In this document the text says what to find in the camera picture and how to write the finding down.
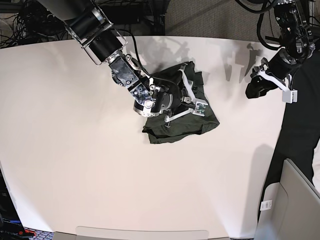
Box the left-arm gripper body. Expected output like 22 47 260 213
250 51 297 91

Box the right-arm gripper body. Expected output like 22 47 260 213
164 62 199 128

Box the green long-sleeve shirt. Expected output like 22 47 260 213
141 61 221 145

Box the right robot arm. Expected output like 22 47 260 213
40 0 208 127

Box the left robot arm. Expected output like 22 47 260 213
237 0 316 104

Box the beige plastic bin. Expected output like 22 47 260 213
254 159 320 240

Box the black box with text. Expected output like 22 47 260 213
0 173 23 240

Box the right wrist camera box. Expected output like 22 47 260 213
192 98 209 117

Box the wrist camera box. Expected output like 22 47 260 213
282 89 298 104
192 98 209 117

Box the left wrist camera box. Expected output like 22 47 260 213
282 89 298 104

